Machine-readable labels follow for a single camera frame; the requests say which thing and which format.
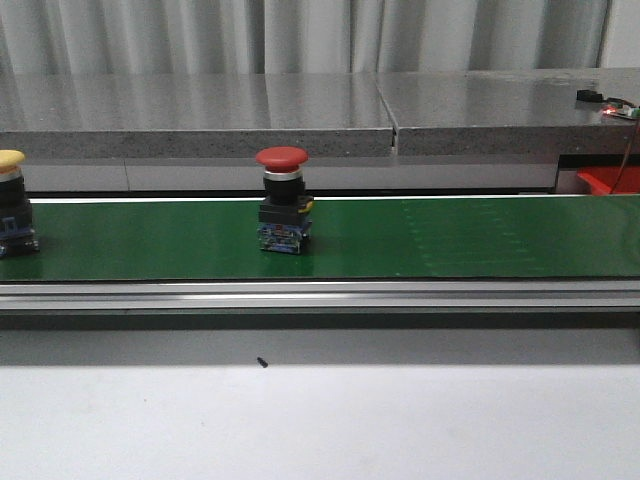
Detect left grey stone slab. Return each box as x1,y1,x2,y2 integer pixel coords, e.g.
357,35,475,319
1,74,394,158

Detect grey stone slab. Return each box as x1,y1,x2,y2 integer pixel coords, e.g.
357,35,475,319
377,68,639,156
1,74,394,158

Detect right grey stone slab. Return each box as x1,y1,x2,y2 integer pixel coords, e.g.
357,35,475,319
377,68,639,156

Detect green conveyor belt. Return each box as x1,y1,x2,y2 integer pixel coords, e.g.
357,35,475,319
1,195,639,281

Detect red plastic bin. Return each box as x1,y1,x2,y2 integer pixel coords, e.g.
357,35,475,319
577,166,640,196

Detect small black device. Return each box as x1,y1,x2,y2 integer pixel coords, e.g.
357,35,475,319
576,89,604,104

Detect circuit board with red light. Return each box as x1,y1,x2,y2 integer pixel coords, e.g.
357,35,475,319
601,99,639,121

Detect grey pleated curtain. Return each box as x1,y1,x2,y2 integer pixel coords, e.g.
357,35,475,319
1,1,612,74

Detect aluminium conveyor frame rail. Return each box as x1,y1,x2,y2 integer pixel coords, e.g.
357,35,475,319
1,279,639,313

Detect thin red wire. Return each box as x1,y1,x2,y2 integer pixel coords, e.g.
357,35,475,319
610,117,640,194

